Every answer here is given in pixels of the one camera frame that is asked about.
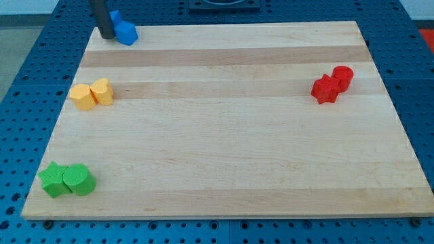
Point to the blue cube block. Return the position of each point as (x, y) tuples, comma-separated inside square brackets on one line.
[(126, 32)]

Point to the wooden board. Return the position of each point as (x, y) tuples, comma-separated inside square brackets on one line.
[(217, 121)]

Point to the yellow heart block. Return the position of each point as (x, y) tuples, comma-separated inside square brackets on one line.
[(102, 91)]

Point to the blue triangle block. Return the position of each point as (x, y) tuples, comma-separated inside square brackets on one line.
[(115, 17)]

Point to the green star block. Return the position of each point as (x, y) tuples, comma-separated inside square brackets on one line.
[(52, 180)]

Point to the green cylinder block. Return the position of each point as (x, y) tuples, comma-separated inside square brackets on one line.
[(79, 179)]

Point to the red star block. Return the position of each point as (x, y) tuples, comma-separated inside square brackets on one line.
[(326, 89)]

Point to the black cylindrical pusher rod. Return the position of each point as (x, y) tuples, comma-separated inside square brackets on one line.
[(102, 17)]

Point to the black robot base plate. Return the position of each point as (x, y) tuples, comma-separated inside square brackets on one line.
[(222, 5)]

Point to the red cylinder block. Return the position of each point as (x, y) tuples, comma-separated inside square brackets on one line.
[(344, 74)]

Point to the yellow hexagon block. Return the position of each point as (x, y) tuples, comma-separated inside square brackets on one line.
[(82, 97)]

